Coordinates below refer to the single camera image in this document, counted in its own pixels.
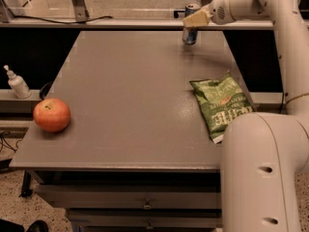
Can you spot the grey lower drawer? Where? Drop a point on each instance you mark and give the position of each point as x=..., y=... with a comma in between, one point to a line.
x=160, y=218

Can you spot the metal bracket left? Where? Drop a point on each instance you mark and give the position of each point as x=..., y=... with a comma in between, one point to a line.
x=80, y=11

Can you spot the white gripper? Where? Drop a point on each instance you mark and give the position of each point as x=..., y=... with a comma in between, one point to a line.
x=218, y=14

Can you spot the grey drawer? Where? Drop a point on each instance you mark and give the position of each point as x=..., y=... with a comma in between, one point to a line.
x=129, y=197
x=160, y=218

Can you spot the blue silver redbull can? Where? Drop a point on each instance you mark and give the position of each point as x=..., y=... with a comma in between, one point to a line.
x=190, y=34

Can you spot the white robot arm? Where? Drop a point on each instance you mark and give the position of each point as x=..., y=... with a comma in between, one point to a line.
x=262, y=152

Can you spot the red apple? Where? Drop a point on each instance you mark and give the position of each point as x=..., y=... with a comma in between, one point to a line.
x=52, y=115

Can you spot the green jalapeno chip bag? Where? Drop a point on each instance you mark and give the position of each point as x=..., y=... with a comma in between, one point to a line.
x=221, y=101

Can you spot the white pump bottle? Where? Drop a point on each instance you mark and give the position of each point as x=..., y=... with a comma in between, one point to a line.
x=18, y=84

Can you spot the black shoe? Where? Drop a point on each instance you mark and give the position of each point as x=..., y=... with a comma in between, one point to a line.
x=38, y=226

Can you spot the grey top drawer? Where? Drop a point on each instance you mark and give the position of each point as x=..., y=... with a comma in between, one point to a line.
x=129, y=197

